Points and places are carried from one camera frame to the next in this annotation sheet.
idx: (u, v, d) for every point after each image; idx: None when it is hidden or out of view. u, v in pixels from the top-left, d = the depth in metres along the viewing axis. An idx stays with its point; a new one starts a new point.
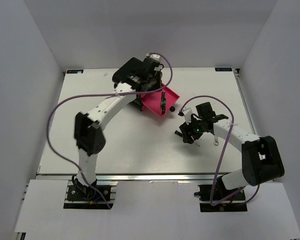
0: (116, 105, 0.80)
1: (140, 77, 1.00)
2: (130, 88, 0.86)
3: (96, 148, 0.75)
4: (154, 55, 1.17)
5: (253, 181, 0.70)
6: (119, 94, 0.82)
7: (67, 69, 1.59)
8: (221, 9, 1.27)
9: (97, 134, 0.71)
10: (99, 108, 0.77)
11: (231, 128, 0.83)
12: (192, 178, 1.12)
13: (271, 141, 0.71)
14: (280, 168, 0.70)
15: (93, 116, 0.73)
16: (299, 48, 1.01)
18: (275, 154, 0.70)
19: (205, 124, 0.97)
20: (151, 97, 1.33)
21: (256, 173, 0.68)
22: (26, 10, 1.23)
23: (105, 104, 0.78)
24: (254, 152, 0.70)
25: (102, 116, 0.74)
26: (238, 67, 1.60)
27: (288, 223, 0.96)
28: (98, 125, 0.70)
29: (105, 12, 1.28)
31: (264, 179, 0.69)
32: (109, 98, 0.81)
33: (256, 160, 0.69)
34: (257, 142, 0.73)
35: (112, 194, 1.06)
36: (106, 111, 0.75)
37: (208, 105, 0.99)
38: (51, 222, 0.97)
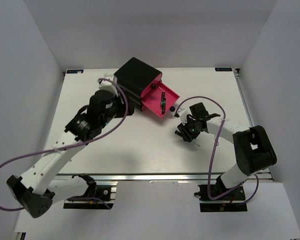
0: (55, 164, 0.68)
1: (89, 123, 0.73)
2: (75, 138, 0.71)
3: (39, 211, 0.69)
4: (107, 80, 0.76)
5: (247, 170, 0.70)
6: (58, 149, 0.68)
7: (67, 69, 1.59)
8: (222, 9, 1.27)
9: (32, 205, 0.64)
10: (35, 169, 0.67)
11: (222, 123, 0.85)
12: (191, 178, 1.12)
13: (260, 130, 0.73)
14: (272, 154, 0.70)
15: (25, 183, 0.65)
16: (299, 48, 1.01)
18: (266, 142, 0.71)
19: (199, 123, 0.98)
20: (151, 97, 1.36)
21: (249, 161, 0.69)
22: (26, 10, 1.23)
23: (43, 162, 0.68)
24: (245, 140, 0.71)
25: (37, 181, 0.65)
26: (238, 67, 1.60)
27: (288, 223, 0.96)
28: (29, 197, 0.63)
29: (105, 12, 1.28)
31: (258, 167, 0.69)
32: (50, 154, 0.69)
33: (248, 148, 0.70)
34: (248, 132, 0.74)
35: (113, 194, 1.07)
36: (41, 174, 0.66)
37: (200, 105, 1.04)
38: (51, 222, 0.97)
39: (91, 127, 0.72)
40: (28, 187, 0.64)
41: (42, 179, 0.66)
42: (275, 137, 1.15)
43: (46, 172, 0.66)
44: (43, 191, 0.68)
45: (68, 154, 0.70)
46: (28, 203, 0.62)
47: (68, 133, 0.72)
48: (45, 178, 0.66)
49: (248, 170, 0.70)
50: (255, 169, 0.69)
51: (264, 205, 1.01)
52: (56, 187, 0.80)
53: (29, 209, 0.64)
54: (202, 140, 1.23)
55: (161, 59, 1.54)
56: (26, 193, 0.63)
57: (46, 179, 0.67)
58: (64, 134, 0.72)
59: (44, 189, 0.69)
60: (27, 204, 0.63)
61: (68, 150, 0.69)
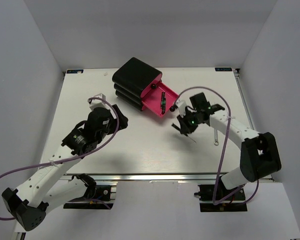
0: (51, 176, 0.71)
1: (86, 137, 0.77)
2: (72, 151, 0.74)
3: (32, 224, 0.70)
4: (95, 100, 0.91)
5: (251, 177, 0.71)
6: (55, 162, 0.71)
7: (67, 69, 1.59)
8: (222, 9, 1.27)
9: (26, 217, 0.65)
10: (30, 182, 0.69)
11: (229, 122, 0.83)
12: (190, 178, 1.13)
13: (269, 137, 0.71)
14: (277, 163, 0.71)
15: (20, 196, 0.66)
16: (299, 48, 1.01)
18: (273, 150, 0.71)
19: (201, 116, 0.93)
20: (151, 97, 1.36)
21: (255, 170, 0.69)
22: (26, 10, 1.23)
23: (39, 175, 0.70)
24: (254, 149, 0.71)
25: (33, 193, 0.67)
26: (238, 67, 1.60)
27: (288, 223, 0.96)
28: (25, 208, 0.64)
29: (105, 12, 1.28)
31: (263, 174, 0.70)
32: (46, 167, 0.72)
33: (255, 157, 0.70)
34: (257, 139, 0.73)
35: (113, 194, 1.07)
36: (38, 187, 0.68)
37: (201, 95, 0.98)
38: (51, 222, 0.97)
39: (88, 141, 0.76)
40: (23, 199, 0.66)
41: (38, 191, 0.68)
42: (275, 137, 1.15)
43: (42, 185, 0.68)
44: (38, 204, 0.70)
45: (64, 168, 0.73)
46: (23, 215, 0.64)
47: (65, 147, 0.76)
48: (40, 191, 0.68)
49: (253, 177, 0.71)
50: (259, 177, 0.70)
51: (264, 205, 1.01)
52: (51, 196, 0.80)
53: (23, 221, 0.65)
54: (202, 140, 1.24)
55: (161, 59, 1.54)
56: (21, 205, 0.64)
57: (41, 193, 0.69)
58: (62, 149, 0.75)
59: (39, 202, 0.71)
60: (22, 216, 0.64)
61: (64, 163, 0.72)
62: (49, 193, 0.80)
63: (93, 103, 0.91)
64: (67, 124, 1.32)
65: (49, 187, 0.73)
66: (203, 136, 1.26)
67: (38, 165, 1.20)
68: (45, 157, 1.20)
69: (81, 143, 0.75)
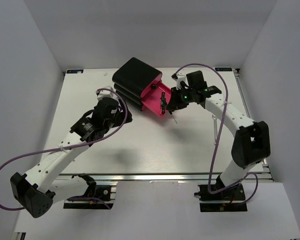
0: (60, 162, 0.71)
1: (94, 126, 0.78)
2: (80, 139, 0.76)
3: (38, 211, 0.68)
4: (104, 91, 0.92)
5: (242, 163, 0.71)
6: (64, 148, 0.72)
7: (67, 70, 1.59)
8: (221, 9, 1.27)
9: (35, 202, 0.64)
10: (39, 167, 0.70)
11: (225, 108, 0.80)
12: (190, 178, 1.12)
13: (263, 126, 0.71)
14: (267, 151, 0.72)
15: (30, 180, 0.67)
16: (299, 48, 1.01)
18: (265, 138, 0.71)
19: (196, 97, 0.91)
20: (151, 97, 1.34)
21: (247, 156, 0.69)
22: (26, 10, 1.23)
23: (48, 160, 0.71)
24: (247, 136, 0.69)
25: (42, 178, 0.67)
26: (238, 67, 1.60)
27: (288, 223, 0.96)
28: (35, 192, 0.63)
29: (105, 12, 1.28)
31: (253, 161, 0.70)
32: (55, 153, 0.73)
33: (248, 144, 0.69)
34: (250, 127, 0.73)
35: (113, 194, 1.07)
36: (47, 172, 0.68)
37: (199, 73, 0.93)
38: (51, 222, 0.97)
39: (95, 128, 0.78)
40: (33, 183, 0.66)
41: (46, 176, 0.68)
42: (275, 137, 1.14)
43: (51, 170, 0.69)
44: (46, 189, 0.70)
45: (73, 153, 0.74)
46: (33, 198, 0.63)
47: (74, 133, 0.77)
48: (49, 176, 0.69)
49: (242, 163, 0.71)
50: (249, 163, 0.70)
51: (264, 204, 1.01)
52: (57, 187, 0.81)
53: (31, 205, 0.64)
54: (201, 140, 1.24)
55: (161, 59, 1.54)
56: (31, 189, 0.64)
57: (50, 178, 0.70)
58: (70, 135, 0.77)
59: (46, 189, 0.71)
60: (31, 200, 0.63)
61: (73, 149, 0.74)
62: (54, 184, 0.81)
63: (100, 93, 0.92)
64: (67, 124, 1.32)
65: (56, 174, 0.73)
66: (203, 136, 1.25)
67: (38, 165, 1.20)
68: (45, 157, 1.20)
69: (89, 131, 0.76)
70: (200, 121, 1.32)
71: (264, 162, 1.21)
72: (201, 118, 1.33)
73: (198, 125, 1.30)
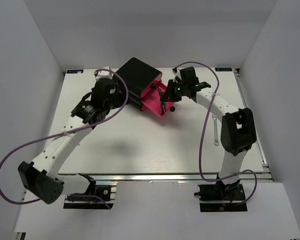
0: (66, 146, 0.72)
1: (95, 107, 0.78)
2: (82, 121, 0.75)
3: (51, 197, 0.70)
4: (101, 71, 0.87)
5: (230, 147, 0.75)
6: (68, 132, 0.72)
7: (67, 69, 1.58)
8: (221, 9, 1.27)
9: (47, 188, 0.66)
10: (46, 153, 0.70)
11: (212, 98, 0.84)
12: (189, 178, 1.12)
13: (248, 112, 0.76)
14: (253, 135, 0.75)
15: (38, 167, 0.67)
16: (299, 48, 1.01)
18: (251, 123, 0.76)
19: (188, 92, 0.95)
20: (151, 97, 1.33)
21: (233, 140, 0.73)
22: (27, 10, 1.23)
23: (53, 146, 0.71)
24: (232, 120, 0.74)
25: (49, 164, 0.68)
26: (238, 67, 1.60)
27: (288, 224, 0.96)
28: (44, 178, 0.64)
29: (105, 12, 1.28)
31: (240, 145, 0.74)
32: (59, 138, 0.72)
33: (234, 129, 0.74)
34: (236, 114, 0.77)
35: (113, 194, 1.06)
36: (53, 157, 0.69)
37: (192, 69, 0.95)
38: (51, 222, 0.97)
39: (96, 110, 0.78)
40: (41, 170, 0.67)
41: (54, 161, 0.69)
42: (276, 137, 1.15)
43: (57, 155, 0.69)
44: (55, 174, 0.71)
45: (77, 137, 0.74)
46: (44, 184, 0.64)
47: (75, 117, 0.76)
48: (56, 161, 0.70)
49: (230, 147, 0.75)
50: (236, 147, 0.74)
51: (264, 204, 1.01)
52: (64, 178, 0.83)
53: (43, 191, 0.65)
54: (201, 140, 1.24)
55: (161, 59, 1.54)
56: (41, 175, 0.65)
57: (57, 163, 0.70)
58: (70, 119, 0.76)
59: (55, 174, 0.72)
60: (42, 186, 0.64)
61: (76, 133, 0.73)
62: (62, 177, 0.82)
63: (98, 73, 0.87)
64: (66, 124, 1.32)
65: (63, 158, 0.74)
66: (202, 136, 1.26)
67: None
68: None
69: (90, 113, 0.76)
70: (200, 121, 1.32)
71: (264, 162, 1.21)
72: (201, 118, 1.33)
73: (198, 125, 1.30)
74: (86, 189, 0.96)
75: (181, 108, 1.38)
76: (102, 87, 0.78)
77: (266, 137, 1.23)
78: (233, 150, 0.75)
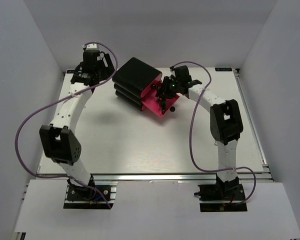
0: (76, 106, 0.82)
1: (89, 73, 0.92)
2: (83, 84, 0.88)
3: (74, 156, 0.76)
4: (89, 45, 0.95)
5: (219, 137, 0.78)
6: (75, 94, 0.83)
7: (67, 69, 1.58)
8: (222, 9, 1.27)
9: (72, 140, 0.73)
10: (61, 114, 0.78)
11: (202, 93, 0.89)
12: (189, 178, 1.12)
13: (234, 102, 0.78)
14: (240, 125, 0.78)
15: (58, 125, 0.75)
16: (299, 49, 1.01)
18: (237, 113, 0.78)
19: (182, 89, 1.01)
20: (151, 97, 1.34)
21: (221, 130, 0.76)
22: (26, 10, 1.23)
23: (65, 107, 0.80)
24: (220, 111, 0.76)
25: (68, 120, 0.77)
26: (238, 67, 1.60)
27: (288, 224, 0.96)
28: (68, 130, 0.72)
29: (105, 12, 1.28)
31: (228, 135, 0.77)
32: (68, 101, 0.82)
33: (221, 119, 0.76)
34: (223, 105, 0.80)
35: (113, 194, 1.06)
36: (69, 115, 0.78)
37: (185, 68, 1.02)
38: (51, 221, 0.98)
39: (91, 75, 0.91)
40: (62, 126, 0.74)
41: (71, 118, 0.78)
42: (275, 137, 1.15)
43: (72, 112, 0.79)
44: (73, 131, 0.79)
45: (82, 98, 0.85)
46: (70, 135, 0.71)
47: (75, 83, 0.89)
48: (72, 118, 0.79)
49: (219, 137, 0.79)
50: (225, 137, 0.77)
51: (264, 204, 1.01)
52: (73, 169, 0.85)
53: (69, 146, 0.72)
54: (201, 139, 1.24)
55: (161, 59, 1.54)
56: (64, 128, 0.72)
57: (72, 121, 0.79)
58: (73, 85, 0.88)
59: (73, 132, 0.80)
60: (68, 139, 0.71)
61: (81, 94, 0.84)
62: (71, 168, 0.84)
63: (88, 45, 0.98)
64: None
65: (75, 120, 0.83)
66: (202, 135, 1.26)
67: (38, 164, 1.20)
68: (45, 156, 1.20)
69: (86, 78, 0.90)
70: (199, 121, 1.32)
71: (264, 162, 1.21)
72: (200, 118, 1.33)
73: (198, 125, 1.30)
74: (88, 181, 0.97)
75: (181, 108, 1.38)
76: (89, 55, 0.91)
77: (265, 137, 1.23)
78: (222, 139, 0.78)
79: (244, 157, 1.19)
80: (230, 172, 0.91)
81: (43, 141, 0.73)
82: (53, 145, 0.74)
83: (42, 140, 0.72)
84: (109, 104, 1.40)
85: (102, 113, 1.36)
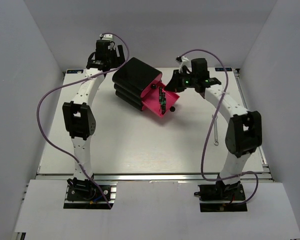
0: (92, 87, 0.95)
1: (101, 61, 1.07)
2: (97, 70, 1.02)
3: (90, 129, 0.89)
4: (106, 35, 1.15)
5: (234, 150, 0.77)
6: (91, 77, 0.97)
7: (67, 69, 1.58)
8: (222, 9, 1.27)
9: (90, 114, 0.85)
10: (80, 93, 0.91)
11: (222, 97, 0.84)
12: (190, 178, 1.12)
13: (256, 115, 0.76)
14: (259, 141, 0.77)
15: (78, 101, 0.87)
16: (299, 49, 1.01)
18: (257, 128, 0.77)
19: (197, 86, 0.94)
20: (151, 97, 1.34)
21: (238, 144, 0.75)
22: (26, 10, 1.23)
23: (83, 88, 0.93)
24: (240, 124, 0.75)
25: (86, 98, 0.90)
26: (238, 67, 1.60)
27: (288, 223, 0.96)
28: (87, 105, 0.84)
29: (105, 12, 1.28)
31: (244, 149, 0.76)
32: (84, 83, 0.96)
33: (240, 132, 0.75)
34: (244, 116, 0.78)
35: (113, 194, 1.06)
36: (87, 94, 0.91)
37: (205, 63, 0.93)
38: (52, 221, 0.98)
39: (102, 63, 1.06)
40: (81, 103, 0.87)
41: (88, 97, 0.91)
42: (275, 137, 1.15)
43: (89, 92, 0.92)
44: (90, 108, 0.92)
45: (97, 81, 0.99)
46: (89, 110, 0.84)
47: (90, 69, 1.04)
48: (89, 97, 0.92)
49: (234, 150, 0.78)
50: (240, 151, 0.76)
51: (264, 204, 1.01)
52: (84, 148, 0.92)
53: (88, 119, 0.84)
54: (201, 140, 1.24)
55: (161, 59, 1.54)
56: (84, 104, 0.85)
57: (89, 99, 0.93)
58: (88, 70, 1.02)
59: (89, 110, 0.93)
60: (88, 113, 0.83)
61: (96, 78, 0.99)
62: (82, 146, 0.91)
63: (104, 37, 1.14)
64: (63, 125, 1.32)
65: (90, 100, 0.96)
66: (203, 135, 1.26)
67: (38, 164, 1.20)
68: (45, 156, 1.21)
69: (99, 65, 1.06)
70: (200, 121, 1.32)
71: (264, 162, 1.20)
72: (201, 118, 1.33)
73: (198, 124, 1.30)
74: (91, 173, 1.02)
75: (181, 108, 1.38)
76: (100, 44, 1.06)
77: (266, 137, 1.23)
78: (237, 153, 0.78)
79: None
80: (235, 178, 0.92)
81: (65, 116, 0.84)
82: (73, 119, 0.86)
83: (64, 114, 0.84)
84: (110, 104, 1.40)
85: (102, 113, 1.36)
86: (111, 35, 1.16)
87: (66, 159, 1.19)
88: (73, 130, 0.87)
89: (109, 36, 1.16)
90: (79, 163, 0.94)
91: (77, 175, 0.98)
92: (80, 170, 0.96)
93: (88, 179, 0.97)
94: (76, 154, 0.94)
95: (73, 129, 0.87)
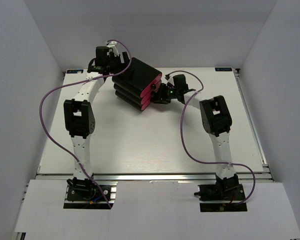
0: (93, 87, 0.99)
1: (101, 66, 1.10)
2: (98, 73, 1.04)
3: (90, 127, 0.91)
4: (111, 42, 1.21)
5: (209, 129, 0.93)
6: (91, 78, 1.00)
7: (67, 69, 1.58)
8: (221, 8, 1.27)
9: (90, 112, 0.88)
10: (81, 93, 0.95)
11: (194, 94, 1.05)
12: (191, 178, 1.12)
13: (220, 98, 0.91)
14: (229, 118, 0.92)
15: (79, 99, 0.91)
16: (299, 48, 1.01)
18: (225, 108, 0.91)
19: (179, 97, 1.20)
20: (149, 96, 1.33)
21: (210, 122, 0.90)
22: (26, 10, 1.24)
23: (84, 88, 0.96)
24: (208, 107, 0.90)
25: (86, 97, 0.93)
26: (238, 67, 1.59)
27: (289, 224, 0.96)
28: (87, 103, 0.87)
29: (106, 11, 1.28)
31: (217, 126, 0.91)
32: (85, 84, 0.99)
33: (210, 112, 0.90)
34: (212, 101, 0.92)
35: (113, 194, 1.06)
36: (88, 93, 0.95)
37: (183, 77, 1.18)
38: (51, 221, 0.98)
39: (102, 68, 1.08)
40: (83, 100, 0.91)
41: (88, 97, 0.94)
42: (276, 137, 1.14)
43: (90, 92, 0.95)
44: None
45: (97, 83, 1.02)
46: (90, 107, 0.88)
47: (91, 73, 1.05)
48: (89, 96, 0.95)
49: (210, 129, 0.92)
50: (215, 128, 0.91)
51: (264, 204, 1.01)
52: (84, 147, 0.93)
53: (88, 115, 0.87)
54: (196, 135, 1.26)
55: (161, 59, 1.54)
56: (84, 102, 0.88)
57: (90, 99, 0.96)
58: (90, 73, 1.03)
59: None
60: (87, 110, 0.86)
61: (97, 80, 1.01)
62: (82, 144, 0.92)
63: (109, 44, 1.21)
64: (63, 126, 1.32)
65: (91, 100, 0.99)
66: (197, 130, 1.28)
67: (38, 164, 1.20)
68: (45, 156, 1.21)
69: (99, 68, 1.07)
70: (190, 114, 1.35)
71: (264, 162, 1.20)
72: (191, 112, 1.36)
73: (188, 117, 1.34)
74: (91, 173, 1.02)
75: (180, 108, 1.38)
76: (99, 50, 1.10)
77: (266, 137, 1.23)
78: (213, 132, 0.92)
79: (245, 158, 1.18)
80: (227, 167, 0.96)
81: (66, 114, 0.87)
82: (73, 118, 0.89)
83: (66, 113, 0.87)
84: (110, 104, 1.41)
85: (102, 113, 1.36)
86: (115, 42, 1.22)
87: (66, 159, 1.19)
88: (73, 128, 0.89)
89: (113, 43, 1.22)
90: (79, 162, 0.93)
91: (77, 174, 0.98)
92: (81, 169, 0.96)
93: (88, 178, 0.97)
94: (75, 153, 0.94)
95: (73, 128, 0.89)
